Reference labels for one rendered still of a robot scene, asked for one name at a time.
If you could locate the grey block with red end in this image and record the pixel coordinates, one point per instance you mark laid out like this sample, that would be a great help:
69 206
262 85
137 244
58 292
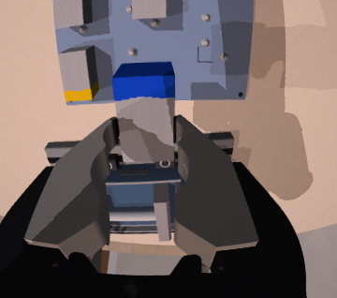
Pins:
72 12

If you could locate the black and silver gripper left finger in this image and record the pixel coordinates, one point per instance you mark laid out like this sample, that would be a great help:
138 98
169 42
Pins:
61 211

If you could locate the grey block with blue end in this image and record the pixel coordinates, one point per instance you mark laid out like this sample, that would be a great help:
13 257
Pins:
144 95

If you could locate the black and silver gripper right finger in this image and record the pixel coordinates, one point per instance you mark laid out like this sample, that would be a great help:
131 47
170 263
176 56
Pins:
224 215

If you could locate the grey block with yellow end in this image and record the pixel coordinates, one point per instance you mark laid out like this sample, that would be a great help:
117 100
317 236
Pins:
78 72

